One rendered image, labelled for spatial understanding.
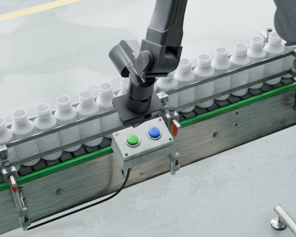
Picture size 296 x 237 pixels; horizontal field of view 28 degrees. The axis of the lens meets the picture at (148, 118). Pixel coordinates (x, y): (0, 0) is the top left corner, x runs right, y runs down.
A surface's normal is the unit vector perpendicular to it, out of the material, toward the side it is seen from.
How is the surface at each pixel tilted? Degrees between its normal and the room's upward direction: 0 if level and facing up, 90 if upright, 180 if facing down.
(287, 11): 64
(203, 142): 90
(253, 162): 0
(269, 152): 0
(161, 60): 83
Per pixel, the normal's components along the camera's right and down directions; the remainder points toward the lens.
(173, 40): 0.69, 0.35
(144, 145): 0.11, -0.52
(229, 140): 0.43, 0.57
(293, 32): -0.70, 0.07
